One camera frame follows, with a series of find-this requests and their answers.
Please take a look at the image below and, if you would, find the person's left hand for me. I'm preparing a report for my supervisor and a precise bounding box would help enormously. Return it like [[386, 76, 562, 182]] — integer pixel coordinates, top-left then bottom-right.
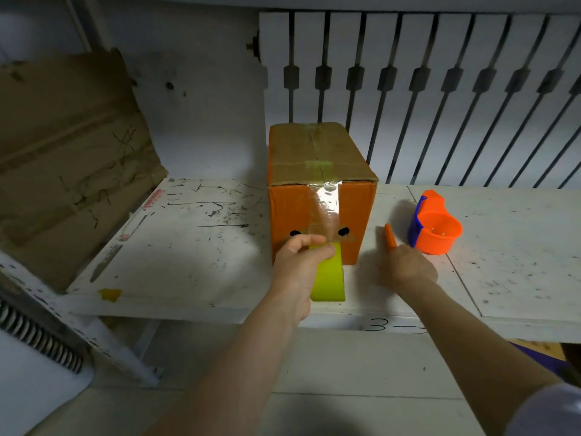
[[271, 233, 338, 326]]

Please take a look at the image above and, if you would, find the person's right hand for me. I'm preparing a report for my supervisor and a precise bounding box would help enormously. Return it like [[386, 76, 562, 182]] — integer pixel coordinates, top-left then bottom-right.
[[380, 243, 440, 297]]

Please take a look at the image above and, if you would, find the yellow tape roll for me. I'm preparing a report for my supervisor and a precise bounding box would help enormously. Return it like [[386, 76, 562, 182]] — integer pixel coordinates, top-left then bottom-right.
[[306, 181, 348, 303]]

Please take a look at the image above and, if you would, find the orange cardboard box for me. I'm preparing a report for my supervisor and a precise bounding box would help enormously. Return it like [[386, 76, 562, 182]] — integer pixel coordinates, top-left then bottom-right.
[[268, 122, 379, 267]]

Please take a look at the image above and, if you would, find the person's right forearm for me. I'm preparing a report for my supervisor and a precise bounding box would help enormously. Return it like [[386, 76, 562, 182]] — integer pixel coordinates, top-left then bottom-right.
[[399, 281, 563, 436]]

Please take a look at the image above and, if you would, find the person's left forearm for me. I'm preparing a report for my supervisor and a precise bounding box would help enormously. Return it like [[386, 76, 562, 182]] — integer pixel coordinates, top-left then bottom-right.
[[145, 285, 309, 436]]

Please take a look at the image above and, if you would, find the orange blue tape dispenser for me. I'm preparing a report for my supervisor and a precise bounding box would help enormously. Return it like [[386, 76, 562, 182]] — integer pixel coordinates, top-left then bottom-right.
[[407, 189, 464, 256]]

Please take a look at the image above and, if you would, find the blue and tan flat box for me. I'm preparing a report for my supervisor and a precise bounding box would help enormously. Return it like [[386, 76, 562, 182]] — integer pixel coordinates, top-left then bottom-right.
[[508, 340, 573, 377]]

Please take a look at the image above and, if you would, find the brown cardboard sheet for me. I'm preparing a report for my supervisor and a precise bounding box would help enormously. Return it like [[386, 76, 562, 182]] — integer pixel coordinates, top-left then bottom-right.
[[0, 48, 169, 294]]

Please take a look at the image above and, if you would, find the white right sleeve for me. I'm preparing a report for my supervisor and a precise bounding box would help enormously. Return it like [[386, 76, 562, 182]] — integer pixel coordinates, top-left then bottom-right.
[[504, 381, 581, 436]]

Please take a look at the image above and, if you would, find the white slotted radiator panel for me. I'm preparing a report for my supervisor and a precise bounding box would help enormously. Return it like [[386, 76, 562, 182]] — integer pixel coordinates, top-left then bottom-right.
[[258, 11, 581, 189]]

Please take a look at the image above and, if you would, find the black radiator valve knob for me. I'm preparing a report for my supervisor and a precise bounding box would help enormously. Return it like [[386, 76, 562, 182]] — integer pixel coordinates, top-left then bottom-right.
[[246, 31, 262, 63]]

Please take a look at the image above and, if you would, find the white appliance with vent grille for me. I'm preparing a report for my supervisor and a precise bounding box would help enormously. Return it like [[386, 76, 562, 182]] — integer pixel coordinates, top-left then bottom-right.
[[0, 299, 96, 436]]

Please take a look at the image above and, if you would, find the white perforated shelf post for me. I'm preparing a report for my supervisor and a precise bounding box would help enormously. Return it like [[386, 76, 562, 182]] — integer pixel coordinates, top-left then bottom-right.
[[0, 254, 162, 389]]

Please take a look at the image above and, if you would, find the grey shelf post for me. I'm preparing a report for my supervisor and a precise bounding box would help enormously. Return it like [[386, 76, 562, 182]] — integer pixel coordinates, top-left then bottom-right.
[[63, 0, 112, 53]]

